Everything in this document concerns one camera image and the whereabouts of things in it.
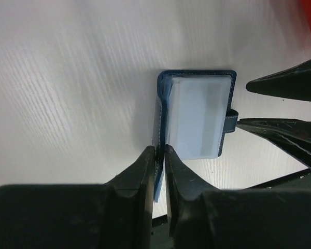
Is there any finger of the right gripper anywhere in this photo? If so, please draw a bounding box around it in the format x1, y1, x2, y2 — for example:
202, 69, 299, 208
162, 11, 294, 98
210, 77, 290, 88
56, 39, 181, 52
236, 118, 311, 169
246, 59, 311, 102

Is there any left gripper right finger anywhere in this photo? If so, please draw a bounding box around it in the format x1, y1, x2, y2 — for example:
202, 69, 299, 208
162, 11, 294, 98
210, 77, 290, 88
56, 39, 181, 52
164, 145, 311, 248

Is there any blue leather card holder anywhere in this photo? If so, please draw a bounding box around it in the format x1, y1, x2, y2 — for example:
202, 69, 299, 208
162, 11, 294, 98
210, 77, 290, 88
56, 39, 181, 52
152, 70, 238, 202

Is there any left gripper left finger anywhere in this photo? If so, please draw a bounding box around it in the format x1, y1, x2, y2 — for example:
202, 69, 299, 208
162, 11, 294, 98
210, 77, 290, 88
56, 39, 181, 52
0, 146, 156, 248

